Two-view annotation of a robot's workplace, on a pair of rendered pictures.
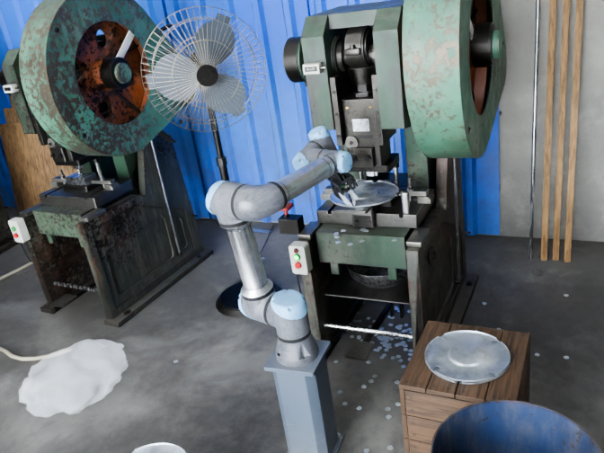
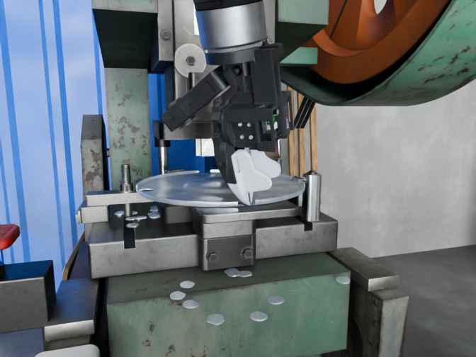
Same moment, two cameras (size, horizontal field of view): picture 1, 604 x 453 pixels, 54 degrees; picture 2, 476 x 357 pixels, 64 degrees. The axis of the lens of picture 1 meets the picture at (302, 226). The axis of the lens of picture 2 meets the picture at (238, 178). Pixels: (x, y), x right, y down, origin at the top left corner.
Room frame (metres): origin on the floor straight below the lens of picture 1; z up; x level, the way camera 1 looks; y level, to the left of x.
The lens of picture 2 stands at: (1.83, 0.16, 0.91)
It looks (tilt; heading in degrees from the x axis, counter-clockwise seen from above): 10 degrees down; 315
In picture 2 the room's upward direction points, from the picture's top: straight up
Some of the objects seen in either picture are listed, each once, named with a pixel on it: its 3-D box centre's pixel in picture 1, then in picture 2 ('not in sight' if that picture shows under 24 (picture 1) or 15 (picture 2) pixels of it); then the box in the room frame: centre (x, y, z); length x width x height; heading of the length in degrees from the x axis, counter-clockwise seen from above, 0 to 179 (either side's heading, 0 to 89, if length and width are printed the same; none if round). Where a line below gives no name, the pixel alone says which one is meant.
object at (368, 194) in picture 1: (364, 193); (221, 184); (2.31, -0.28, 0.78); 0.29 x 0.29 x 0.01
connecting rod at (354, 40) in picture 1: (362, 69); not in sight; (2.42, -0.34, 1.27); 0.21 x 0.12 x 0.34; 151
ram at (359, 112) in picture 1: (365, 128); (209, 40); (2.39, -0.32, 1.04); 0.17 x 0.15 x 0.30; 151
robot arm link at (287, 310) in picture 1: (288, 313); not in sight; (1.73, 0.09, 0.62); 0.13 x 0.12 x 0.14; 46
